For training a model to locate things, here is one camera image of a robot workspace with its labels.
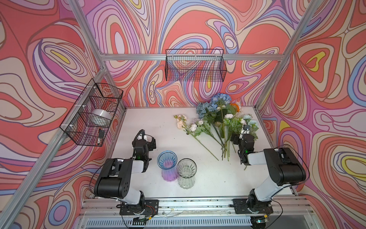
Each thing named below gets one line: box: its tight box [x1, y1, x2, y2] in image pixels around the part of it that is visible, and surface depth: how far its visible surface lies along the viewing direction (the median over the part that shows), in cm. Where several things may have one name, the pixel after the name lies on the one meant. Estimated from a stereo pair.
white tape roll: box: [91, 108, 113, 121], surface depth 75 cm
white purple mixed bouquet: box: [189, 117, 225, 148], surface depth 101 cm
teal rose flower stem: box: [196, 102, 226, 150], surface depth 107 cm
